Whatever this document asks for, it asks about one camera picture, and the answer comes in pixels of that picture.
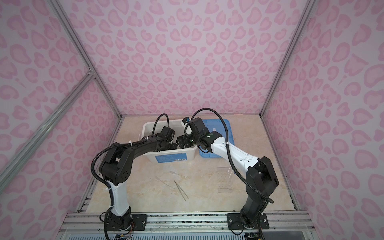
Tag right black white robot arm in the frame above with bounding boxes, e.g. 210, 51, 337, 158
177, 118, 279, 230

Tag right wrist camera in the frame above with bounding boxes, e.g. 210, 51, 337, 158
182, 117, 192, 135

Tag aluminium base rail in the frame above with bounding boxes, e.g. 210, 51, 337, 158
57, 211, 319, 240

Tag clear test tube rack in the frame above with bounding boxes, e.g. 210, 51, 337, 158
216, 167, 233, 193

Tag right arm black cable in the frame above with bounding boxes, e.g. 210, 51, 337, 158
190, 107, 275, 240

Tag blue plastic bin lid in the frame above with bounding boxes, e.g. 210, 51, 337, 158
199, 119, 235, 158

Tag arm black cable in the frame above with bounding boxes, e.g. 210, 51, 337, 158
190, 107, 275, 240
90, 113, 171, 211

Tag white plastic storage bin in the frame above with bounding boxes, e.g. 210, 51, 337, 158
140, 119, 198, 164

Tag metal tweezers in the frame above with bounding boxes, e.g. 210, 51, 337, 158
174, 180, 189, 202

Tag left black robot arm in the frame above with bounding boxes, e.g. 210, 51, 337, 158
99, 126, 175, 217

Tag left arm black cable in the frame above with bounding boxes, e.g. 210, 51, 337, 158
90, 113, 171, 211

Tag clear plastic pipette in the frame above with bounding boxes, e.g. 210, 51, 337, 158
169, 171, 188, 179

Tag diagonal aluminium frame bar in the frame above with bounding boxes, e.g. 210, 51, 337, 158
1, 71, 95, 192

